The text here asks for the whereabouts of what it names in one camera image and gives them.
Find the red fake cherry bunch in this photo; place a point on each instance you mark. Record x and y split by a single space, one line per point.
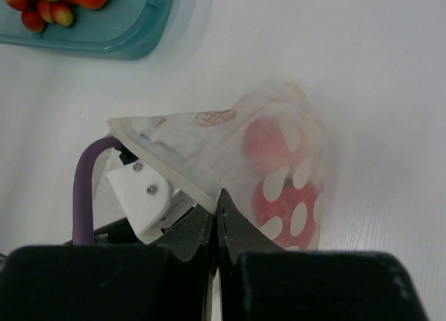
37 14

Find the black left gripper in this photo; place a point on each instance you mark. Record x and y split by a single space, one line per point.
111 234

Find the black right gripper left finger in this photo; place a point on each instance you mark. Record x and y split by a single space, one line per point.
168 279

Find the teal plastic bin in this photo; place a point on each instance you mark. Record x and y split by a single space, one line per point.
122 30

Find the pink fake peach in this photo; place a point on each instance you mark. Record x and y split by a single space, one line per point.
263 140

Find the clear zip top bag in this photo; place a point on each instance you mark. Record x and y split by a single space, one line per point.
201 152

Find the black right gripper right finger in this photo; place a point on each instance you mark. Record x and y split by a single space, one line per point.
261 281

